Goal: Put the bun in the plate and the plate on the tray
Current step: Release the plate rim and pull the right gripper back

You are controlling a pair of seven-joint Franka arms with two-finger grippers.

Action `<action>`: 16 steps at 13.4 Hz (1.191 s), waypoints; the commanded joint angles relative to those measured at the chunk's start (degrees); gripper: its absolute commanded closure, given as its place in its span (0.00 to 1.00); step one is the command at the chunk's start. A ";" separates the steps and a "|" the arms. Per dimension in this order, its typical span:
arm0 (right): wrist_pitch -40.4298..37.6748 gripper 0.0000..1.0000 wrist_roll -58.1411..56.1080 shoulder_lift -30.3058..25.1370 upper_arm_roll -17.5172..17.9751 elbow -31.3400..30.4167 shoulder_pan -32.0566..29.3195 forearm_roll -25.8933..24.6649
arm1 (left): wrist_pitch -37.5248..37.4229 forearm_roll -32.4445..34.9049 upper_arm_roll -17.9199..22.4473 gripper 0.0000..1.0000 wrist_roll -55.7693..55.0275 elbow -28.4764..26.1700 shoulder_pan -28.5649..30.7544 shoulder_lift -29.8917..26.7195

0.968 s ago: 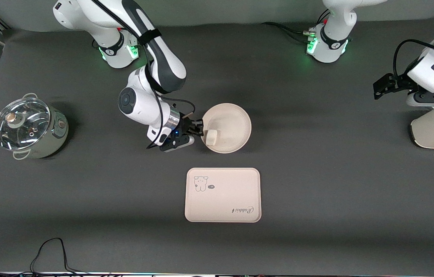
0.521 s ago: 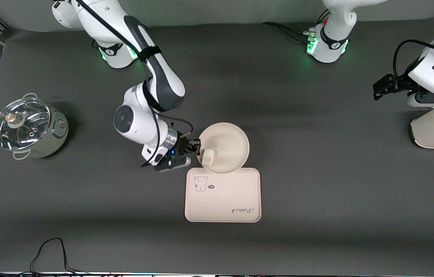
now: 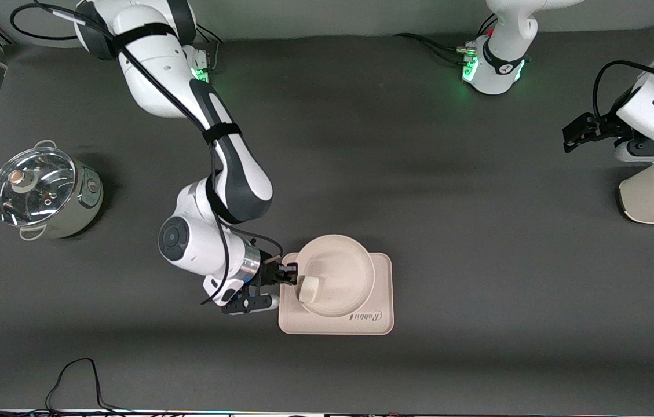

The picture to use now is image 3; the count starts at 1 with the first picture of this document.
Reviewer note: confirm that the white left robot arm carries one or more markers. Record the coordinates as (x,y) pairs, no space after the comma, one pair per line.
(500,63)

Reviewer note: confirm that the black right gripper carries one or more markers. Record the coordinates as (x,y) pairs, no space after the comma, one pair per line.
(270,275)

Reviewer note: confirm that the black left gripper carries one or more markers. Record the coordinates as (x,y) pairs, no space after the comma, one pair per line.
(600,127)

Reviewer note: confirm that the steel cooking pot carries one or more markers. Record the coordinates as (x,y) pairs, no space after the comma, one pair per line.
(86,202)

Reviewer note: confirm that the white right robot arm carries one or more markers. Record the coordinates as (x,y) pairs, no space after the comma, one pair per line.
(153,69)

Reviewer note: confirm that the beige tray with script logo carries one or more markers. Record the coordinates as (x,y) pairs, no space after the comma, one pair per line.
(373,313)

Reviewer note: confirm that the round beige plate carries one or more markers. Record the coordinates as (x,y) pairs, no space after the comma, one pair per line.
(344,272)

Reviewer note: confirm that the glass pot lid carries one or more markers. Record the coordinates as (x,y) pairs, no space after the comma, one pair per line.
(31,185)

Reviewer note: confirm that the small white bun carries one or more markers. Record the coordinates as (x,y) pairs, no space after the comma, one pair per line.
(309,289)

